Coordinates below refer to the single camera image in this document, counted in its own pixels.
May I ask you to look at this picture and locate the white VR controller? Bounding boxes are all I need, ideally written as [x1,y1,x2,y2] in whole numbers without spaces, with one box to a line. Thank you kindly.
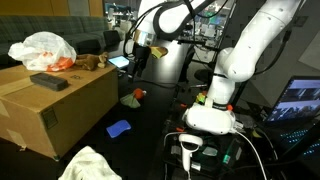
[177,133,204,173]

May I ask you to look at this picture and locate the black whiteboard eraser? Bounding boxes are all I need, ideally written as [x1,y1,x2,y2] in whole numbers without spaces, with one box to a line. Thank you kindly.
[29,72,70,92]

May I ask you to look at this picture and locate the white cable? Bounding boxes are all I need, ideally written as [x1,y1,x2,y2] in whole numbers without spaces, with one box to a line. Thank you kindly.
[233,129,268,180]

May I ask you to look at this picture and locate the plaid sofa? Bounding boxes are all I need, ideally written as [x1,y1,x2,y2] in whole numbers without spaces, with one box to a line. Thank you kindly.
[0,14,111,66]

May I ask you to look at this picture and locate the blue cloth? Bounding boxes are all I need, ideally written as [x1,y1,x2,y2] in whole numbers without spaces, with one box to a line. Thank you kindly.
[105,119,132,139]

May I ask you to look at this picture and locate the white plastic bag orange print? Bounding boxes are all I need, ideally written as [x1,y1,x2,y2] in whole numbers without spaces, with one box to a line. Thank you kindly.
[7,31,78,73]

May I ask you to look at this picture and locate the dark grey chair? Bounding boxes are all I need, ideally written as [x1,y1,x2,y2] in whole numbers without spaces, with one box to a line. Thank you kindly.
[102,29,123,48]

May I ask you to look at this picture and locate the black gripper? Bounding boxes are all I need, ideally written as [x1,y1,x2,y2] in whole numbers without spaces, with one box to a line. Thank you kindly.
[132,45,152,82]

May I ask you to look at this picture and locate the open laptop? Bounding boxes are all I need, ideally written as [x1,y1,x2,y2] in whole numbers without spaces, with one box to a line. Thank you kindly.
[264,75,320,161]

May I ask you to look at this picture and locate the red and green plush toy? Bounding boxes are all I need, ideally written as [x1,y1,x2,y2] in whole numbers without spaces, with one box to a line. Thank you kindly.
[119,87,148,110]

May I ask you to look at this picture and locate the yellow emergency stop box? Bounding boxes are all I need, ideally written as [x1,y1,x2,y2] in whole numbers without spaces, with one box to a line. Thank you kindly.
[195,90,208,106]

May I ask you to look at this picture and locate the brown plush toy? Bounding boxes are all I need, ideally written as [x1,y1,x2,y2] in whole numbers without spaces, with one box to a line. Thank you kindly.
[73,51,110,72]

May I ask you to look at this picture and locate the tablet with lit screen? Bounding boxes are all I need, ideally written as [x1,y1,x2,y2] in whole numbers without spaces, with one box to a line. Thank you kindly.
[107,55,131,70]

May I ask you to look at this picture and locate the black office chair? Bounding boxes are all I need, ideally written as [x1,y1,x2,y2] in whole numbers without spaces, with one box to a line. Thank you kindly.
[193,68,214,86]

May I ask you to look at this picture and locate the large cardboard box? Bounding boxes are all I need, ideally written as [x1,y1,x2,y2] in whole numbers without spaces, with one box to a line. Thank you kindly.
[0,63,119,161]

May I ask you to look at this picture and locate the white cloth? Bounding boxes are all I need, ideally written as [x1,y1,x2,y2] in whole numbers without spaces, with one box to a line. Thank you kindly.
[58,145,123,180]

